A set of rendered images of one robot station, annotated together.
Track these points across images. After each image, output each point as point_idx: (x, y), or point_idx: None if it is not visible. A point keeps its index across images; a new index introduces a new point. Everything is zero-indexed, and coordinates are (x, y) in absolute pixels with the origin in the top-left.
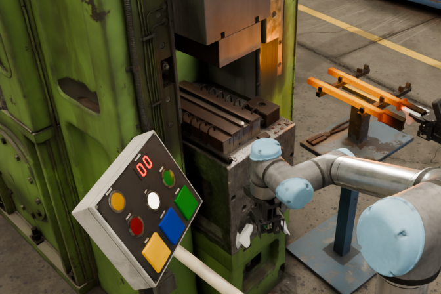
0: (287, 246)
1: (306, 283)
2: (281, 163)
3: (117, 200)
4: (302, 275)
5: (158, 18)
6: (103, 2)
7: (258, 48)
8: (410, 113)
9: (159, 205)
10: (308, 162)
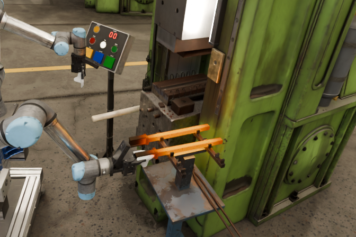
0: (184, 235)
1: (148, 234)
2: (68, 32)
3: (96, 28)
4: (155, 234)
5: None
6: None
7: (172, 52)
8: (139, 149)
9: (102, 48)
10: (63, 36)
